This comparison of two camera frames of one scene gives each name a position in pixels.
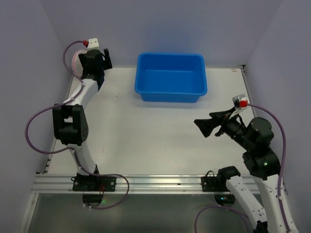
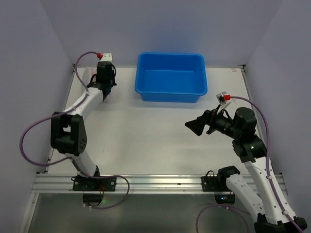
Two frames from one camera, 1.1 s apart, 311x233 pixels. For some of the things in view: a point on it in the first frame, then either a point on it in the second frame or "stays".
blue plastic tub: [170, 77] stays
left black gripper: [102, 64] → [107, 88]
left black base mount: [92, 187] stays
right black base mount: [218, 185] stays
